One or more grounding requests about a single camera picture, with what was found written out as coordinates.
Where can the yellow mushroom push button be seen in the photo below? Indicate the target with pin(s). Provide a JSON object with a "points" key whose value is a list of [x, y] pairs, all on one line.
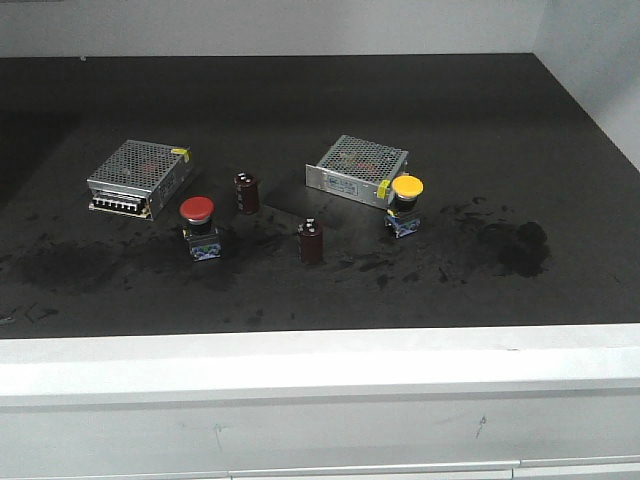
{"points": [[402, 217]]}

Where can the perforated metal power supply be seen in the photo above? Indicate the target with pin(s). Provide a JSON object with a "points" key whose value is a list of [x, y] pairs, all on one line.
{"points": [[358, 170], [139, 179]]}

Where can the red mushroom push button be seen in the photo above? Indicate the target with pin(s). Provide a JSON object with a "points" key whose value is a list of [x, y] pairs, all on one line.
{"points": [[201, 236]]}

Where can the rear brown cylindrical capacitor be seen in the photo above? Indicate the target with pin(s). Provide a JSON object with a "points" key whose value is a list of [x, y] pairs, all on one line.
{"points": [[246, 186]]}

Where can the right perforated metal power supply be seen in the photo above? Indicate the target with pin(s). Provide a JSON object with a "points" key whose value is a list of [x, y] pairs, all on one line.
{"points": [[358, 170]]}

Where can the front brown cylindrical capacitor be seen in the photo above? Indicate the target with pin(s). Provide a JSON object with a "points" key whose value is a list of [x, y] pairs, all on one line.
{"points": [[310, 238]]}

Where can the brown cylindrical capacitor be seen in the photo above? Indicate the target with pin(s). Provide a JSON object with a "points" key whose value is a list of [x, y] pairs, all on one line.
{"points": [[246, 186], [310, 238]]}

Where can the left perforated metal power supply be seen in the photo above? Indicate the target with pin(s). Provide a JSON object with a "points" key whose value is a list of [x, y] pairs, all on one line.
{"points": [[139, 179]]}

